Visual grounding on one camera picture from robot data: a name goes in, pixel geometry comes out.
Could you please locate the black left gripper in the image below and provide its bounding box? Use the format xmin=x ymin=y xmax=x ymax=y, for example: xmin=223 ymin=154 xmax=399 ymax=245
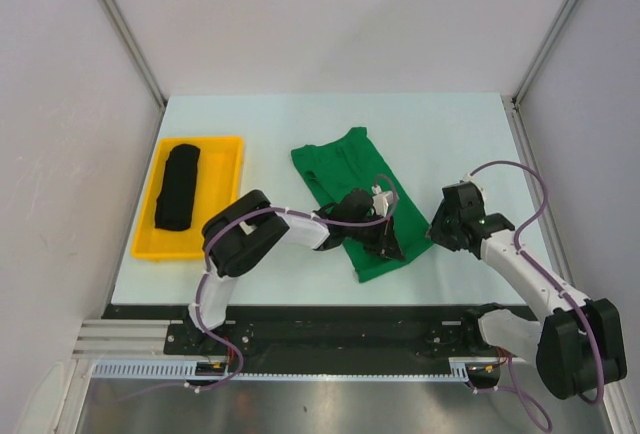
xmin=343 ymin=212 xmax=404 ymax=260

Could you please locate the green t-shirt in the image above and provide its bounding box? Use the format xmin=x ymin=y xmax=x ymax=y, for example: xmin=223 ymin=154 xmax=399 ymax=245
xmin=291 ymin=127 xmax=432 ymax=283

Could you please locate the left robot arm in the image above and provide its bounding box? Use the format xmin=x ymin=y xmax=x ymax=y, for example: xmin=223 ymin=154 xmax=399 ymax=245
xmin=185 ymin=185 xmax=405 ymax=354

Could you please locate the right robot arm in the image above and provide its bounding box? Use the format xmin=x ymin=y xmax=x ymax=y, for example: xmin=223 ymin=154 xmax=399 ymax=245
xmin=428 ymin=182 xmax=628 ymax=399

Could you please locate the yellow plastic tray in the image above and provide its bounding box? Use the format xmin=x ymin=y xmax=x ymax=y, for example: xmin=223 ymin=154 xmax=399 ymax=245
xmin=131 ymin=136 xmax=244 ymax=261

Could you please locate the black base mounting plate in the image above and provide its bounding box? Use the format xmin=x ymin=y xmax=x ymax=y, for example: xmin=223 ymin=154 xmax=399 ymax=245
xmin=102 ymin=305 xmax=506 ymax=376

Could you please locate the rolled black t-shirt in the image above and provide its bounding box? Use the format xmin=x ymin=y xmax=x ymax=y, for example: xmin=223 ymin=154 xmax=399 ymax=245
xmin=154 ymin=144 xmax=200 ymax=232

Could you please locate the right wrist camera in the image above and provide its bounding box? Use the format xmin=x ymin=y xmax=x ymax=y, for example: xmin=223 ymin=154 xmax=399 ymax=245
xmin=462 ymin=173 xmax=487 ymax=202

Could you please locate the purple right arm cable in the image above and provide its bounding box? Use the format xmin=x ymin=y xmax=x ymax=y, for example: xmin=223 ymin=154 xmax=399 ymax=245
xmin=462 ymin=159 xmax=606 ymax=430

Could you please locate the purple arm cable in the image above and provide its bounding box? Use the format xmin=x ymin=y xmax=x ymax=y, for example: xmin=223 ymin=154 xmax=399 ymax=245
xmin=462 ymin=159 xmax=606 ymax=430
xmin=114 ymin=173 xmax=400 ymax=400

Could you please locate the white slotted cable duct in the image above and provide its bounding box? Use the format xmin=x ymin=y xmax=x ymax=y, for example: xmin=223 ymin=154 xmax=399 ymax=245
xmin=92 ymin=359 xmax=469 ymax=383

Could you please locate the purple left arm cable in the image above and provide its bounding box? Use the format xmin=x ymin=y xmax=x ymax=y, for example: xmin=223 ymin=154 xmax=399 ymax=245
xmin=114 ymin=173 xmax=400 ymax=400

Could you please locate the right aluminium corner post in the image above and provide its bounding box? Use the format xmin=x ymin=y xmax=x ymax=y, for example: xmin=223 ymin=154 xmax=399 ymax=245
xmin=510 ymin=0 xmax=582 ymax=108

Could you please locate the aluminium corner post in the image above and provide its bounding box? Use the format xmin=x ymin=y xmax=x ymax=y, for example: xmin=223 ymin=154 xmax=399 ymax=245
xmin=74 ymin=0 xmax=168 ymax=108
xmin=510 ymin=0 xmax=582 ymax=108

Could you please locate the left aluminium corner post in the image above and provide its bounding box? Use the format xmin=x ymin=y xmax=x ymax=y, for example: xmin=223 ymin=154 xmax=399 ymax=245
xmin=74 ymin=0 xmax=168 ymax=108

